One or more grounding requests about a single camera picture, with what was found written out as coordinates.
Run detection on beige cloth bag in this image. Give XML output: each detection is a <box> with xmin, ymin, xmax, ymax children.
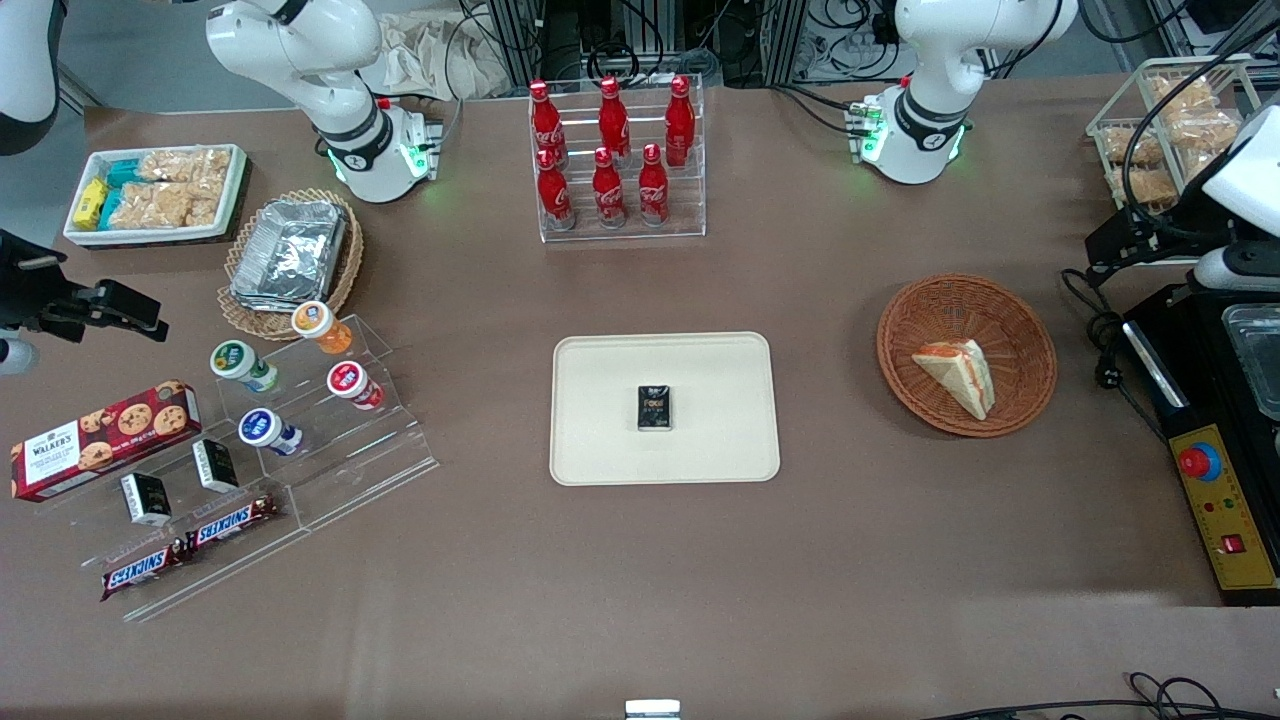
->
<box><xmin>378</xmin><ymin>12</ymin><xmax>513</xmax><ymax>102</ymax></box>

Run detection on clear acrylic step display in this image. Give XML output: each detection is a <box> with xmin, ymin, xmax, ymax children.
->
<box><xmin>38</xmin><ymin>430</ymin><xmax>311</xmax><ymax>624</ymax></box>
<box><xmin>208</xmin><ymin>314</ymin><xmax>441</xmax><ymax>532</ymax></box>

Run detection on light woven wicker basket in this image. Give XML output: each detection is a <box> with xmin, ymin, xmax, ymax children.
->
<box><xmin>217</xmin><ymin>188</ymin><xmax>365</xmax><ymax>342</ymax></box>

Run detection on clear bin of pastries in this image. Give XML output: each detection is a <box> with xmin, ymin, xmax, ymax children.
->
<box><xmin>1086</xmin><ymin>55</ymin><xmax>1264</xmax><ymax>217</ymax></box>

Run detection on brown round wicker basket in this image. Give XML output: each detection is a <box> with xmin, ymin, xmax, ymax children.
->
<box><xmin>876</xmin><ymin>274</ymin><xmax>1058</xmax><ymax>439</ymax></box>

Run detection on cream rectangular tray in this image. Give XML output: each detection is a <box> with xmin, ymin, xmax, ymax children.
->
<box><xmin>549</xmin><ymin>332</ymin><xmax>781</xmax><ymax>487</ymax></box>

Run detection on red Walkers cookie box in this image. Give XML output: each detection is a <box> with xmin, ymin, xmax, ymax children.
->
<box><xmin>10</xmin><ymin>380</ymin><xmax>203</xmax><ymax>503</ymax></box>

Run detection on blue lid yogurt cup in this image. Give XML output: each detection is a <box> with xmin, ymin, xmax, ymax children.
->
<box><xmin>237</xmin><ymin>408</ymin><xmax>304</xmax><ymax>457</ymax></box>

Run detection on triangular sandwich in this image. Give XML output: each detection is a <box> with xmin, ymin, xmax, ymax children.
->
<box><xmin>911</xmin><ymin>338</ymin><xmax>997</xmax><ymax>422</ymax></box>

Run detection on orange lid yogurt cup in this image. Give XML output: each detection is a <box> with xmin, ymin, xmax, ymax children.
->
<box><xmin>291</xmin><ymin>301</ymin><xmax>355</xmax><ymax>357</ymax></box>

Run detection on small black white box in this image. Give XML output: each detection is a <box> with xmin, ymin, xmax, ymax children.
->
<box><xmin>191</xmin><ymin>438</ymin><xmax>241</xmax><ymax>494</ymax></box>
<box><xmin>119</xmin><ymin>472</ymin><xmax>174</xmax><ymax>528</ymax></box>

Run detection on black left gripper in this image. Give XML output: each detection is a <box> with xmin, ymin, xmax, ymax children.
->
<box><xmin>1085</xmin><ymin>207</ymin><xmax>1241</xmax><ymax>281</ymax></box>

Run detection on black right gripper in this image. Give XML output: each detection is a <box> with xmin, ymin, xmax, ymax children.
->
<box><xmin>0</xmin><ymin>230</ymin><xmax>170</xmax><ymax>344</ymax></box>

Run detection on yellow snack pack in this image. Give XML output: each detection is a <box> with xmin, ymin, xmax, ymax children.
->
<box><xmin>73</xmin><ymin>178</ymin><xmax>110</xmax><ymax>231</ymax></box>

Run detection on black table cable with plug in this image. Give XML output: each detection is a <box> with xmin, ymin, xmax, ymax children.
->
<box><xmin>1060</xmin><ymin>264</ymin><xmax>1171</xmax><ymax>443</ymax></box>

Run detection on clear plastic container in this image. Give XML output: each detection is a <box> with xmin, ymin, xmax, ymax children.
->
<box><xmin>1221</xmin><ymin>304</ymin><xmax>1280</xmax><ymax>422</ymax></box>

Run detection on Snickers chocolate bar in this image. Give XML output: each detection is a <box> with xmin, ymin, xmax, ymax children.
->
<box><xmin>185</xmin><ymin>494</ymin><xmax>282</xmax><ymax>553</ymax></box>
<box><xmin>99</xmin><ymin>540</ymin><xmax>197</xmax><ymax>603</ymax></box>

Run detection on red cola bottle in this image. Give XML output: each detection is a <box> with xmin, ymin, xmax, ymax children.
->
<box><xmin>591</xmin><ymin>147</ymin><xmax>628</xmax><ymax>230</ymax></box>
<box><xmin>665</xmin><ymin>75</ymin><xmax>697</xmax><ymax>169</ymax></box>
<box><xmin>597</xmin><ymin>76</ymin><xmax>632</xmax><ymax>167</ymax></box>
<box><xmin>536</xmin><ymin>148</ymin><xmax>577</xmax><ymax>232</ymax></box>
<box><xmin>528</xmin><ymin>80</ymin><xmax>568</xmax><ymax>167</ymax></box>
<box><xmin>637</xmin><ymin>143</ymin><xmax>671</xmax><ymax>228</ymax></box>

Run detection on clear acrylic bottle rack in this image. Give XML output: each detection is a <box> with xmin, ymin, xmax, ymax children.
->
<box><xmin>528</xmin><ymin>72</ymin><xmax>707</xmax><ymax>244</ymax></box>

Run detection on black aluminium frame rack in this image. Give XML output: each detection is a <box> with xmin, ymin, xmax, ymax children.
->
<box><xmin>485</xmin><ymin>0</ymin><xmax>813</xmax><ymax>89</ymax></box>

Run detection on green lid yogurt cup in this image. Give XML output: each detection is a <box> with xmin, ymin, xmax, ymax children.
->
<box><xmin>209</xmin><ymin>340</ymin><xmax>281</xmax><ymax>394</ymax></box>

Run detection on black yellow control box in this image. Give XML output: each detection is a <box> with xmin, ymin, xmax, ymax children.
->
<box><xmin>1120</xmin><ymin>284</ymin><xmax>1280</xmax><ymax>608</ymax></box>

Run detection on clear-wrapped rice cracker pack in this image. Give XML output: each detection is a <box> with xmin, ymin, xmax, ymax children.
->
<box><xmin>139</xmin><ymin>148</ymin><xmax>233</xmax><ymax>187</ymax></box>
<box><xmin>1148</xmin><ymin>74</ymin><xmax>1219</xmax><ymax>113</ymax></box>
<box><xmin>1168</xmin><ymin>108</ymin><xmax>1243</xmax><ymax>153</ymax></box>
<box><xmin>110</xmin><ymin>181</ymin><xmax>222</xmax><ymax>230</ymax></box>
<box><xmin>1100</xmin><ymin>124</ymin><xmax>1167</xmax><ymax>167</ymax></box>
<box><xmin>1110</xmin><ymin>165</ymin><xmax>1183</xmax><ymax>212</ymax></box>

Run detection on silver foil container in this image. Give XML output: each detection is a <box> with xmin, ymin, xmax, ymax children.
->
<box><xmin>230</xmin><ymin>198</ymin><xmax>349</xmax><ymax>310</ymax></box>

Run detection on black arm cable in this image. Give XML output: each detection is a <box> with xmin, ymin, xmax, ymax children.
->
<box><xmin>1118</xmin><ymin>45</ymin><xmax>1280</xmax><ymax>216</ymax></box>

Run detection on white rectangular snack bin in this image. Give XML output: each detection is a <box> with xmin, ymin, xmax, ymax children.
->
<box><xmin>62</xmin><ymin>144</ymin><xmax>249</xmax><ymax>248</ymax></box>

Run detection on red lid yogurt cup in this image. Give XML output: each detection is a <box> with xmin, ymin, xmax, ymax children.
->
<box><xmin>326</xmin><ymin>361</ymin><xmax>386</xmax><ymax>412</ymax></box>

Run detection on black floor cables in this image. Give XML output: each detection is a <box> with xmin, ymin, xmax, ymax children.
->
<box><xmin>918</xmin><ymin>671</ymin><xmax>1280</xmax><ymax>720</ymax></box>

